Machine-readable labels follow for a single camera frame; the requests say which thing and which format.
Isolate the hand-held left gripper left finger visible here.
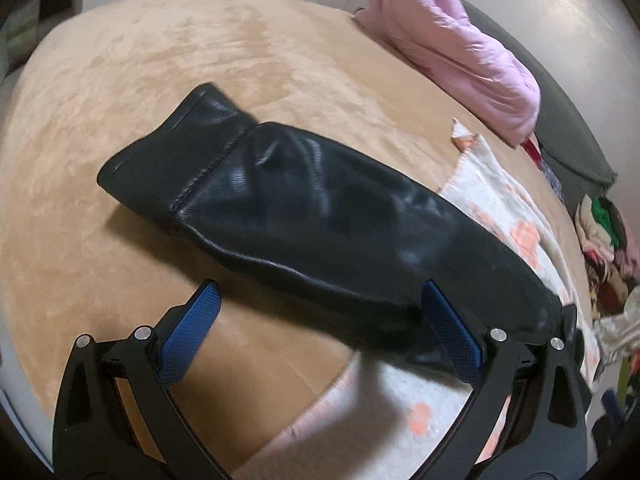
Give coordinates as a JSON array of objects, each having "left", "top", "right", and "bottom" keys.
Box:
[{"left": 52, "top": 279, "right": 236, "bottom": 480}]

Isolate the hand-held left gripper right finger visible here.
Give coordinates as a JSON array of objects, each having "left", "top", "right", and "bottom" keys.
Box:
[{"left": 421, "top": 280, "right": 588, "bottom": 480}]

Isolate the black leather jacket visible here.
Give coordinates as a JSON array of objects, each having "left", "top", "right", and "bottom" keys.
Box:
[{"left": 96, "top": 82, "right": 576, "bottom": 376}]

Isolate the pile of folded clothes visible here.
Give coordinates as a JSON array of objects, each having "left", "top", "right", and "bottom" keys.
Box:
[{"left": 572, "top": 194, "right": 640, "bottom": 321}]

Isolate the white blanket with orange prints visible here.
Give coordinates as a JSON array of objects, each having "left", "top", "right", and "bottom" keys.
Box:
[{"left": 240, "top": 119, "right": 606, "bottom": 480}]

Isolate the red and blue patterned cloth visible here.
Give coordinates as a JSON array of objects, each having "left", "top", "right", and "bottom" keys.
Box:
[{"left": 522, "top": 135, "right": 567, "bottom": 203}]

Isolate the grey pillow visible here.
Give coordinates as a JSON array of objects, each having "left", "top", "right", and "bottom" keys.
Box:
[{"left": 460, "top": 0, "right": 618, "bottom": 206}]

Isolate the pink pillow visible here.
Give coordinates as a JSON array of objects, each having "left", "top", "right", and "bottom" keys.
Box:
[{"left": 352, "top": 0, "right": 542, "bottom": 147}]

